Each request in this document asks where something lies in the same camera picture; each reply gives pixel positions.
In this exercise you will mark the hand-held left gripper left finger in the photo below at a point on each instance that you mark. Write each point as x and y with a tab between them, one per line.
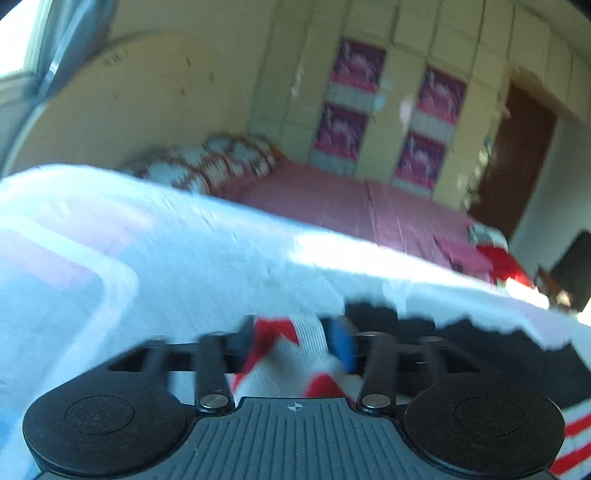
213	369

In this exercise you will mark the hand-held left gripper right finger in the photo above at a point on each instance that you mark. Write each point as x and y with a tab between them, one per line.
342	344

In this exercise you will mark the striped knit sweater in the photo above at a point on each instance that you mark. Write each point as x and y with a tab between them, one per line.
508	350

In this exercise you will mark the red and white clothes pile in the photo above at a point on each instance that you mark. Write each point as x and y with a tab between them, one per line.
501	261

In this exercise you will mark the pink bedsheet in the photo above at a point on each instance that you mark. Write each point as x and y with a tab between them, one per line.
323	203

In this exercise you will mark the white cloth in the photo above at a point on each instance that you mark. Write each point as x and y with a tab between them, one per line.
138	240

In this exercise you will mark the patterned pillow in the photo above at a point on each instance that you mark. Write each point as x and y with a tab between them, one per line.
171	168
240	154

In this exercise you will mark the black chair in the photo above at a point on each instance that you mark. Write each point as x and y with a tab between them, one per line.
575	267

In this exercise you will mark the brown wooden door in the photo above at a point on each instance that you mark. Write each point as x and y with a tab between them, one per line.
512	157

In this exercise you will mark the cream wooden headboard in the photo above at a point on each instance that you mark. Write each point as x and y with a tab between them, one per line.
138	101

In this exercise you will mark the cream wardrobe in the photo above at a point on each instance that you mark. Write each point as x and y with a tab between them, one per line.
295	60

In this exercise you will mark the blue curtain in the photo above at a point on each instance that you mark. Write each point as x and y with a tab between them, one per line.
74	37

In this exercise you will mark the window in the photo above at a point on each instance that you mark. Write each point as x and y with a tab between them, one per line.
18	37

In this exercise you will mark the purple wall poster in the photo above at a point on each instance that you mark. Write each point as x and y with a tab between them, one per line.
441	104
340	134
420	161
358	69

